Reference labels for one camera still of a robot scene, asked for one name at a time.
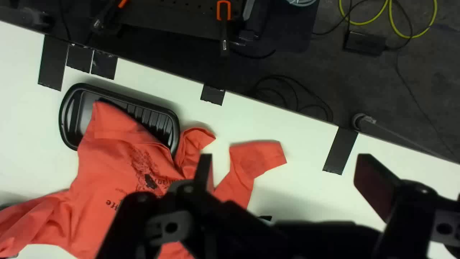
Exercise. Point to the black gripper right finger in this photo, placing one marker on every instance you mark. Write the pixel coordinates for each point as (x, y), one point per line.
(408, 210)

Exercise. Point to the black power adapter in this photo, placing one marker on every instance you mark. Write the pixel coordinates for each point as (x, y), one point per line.
(365, 44)

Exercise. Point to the square black tape piece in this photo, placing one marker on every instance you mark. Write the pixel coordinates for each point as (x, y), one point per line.
(80, 58)
(104, 65)

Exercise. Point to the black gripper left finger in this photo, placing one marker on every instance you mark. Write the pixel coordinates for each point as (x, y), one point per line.
(163, 225)

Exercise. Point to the black ribbed baking tray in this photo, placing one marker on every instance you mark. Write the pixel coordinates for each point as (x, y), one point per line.
(73, 116)

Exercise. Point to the orange printed sweatshirt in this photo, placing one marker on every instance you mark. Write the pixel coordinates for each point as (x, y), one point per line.
(110, 159)

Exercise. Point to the long black tape strip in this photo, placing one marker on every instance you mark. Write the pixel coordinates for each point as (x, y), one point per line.
(340, 151)
(53, 62)

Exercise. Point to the small black tape piece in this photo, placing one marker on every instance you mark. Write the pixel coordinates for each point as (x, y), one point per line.
(214, 95)

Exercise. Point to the grey metal rod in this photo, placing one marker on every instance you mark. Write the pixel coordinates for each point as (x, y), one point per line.
(383, 127)

